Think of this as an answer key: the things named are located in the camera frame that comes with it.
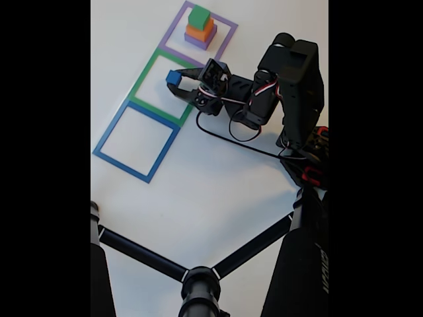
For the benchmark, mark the orange cube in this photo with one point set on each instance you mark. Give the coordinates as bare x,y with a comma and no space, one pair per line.
197,33

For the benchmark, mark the green cube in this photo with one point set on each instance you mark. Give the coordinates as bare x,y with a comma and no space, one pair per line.
199,16

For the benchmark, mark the purple square frame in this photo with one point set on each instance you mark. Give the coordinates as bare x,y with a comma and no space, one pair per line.
228,36

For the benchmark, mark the blue square frame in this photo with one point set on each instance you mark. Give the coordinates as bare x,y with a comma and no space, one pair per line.
132,168

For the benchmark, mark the black tripod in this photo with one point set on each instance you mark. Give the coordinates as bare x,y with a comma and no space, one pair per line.
198,287

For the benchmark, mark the red black table clamp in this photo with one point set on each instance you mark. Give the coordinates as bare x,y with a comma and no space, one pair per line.
310,175

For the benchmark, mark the gripper camera board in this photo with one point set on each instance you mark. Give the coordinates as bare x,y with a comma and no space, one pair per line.
215,74

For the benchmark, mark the small blue cube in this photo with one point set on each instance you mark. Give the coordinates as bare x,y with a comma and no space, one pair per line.
173,77

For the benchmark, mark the green square frame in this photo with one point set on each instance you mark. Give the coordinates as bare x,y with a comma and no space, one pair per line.
142,79

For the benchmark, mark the flat purple block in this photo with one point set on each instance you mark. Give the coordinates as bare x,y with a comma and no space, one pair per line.
198,44

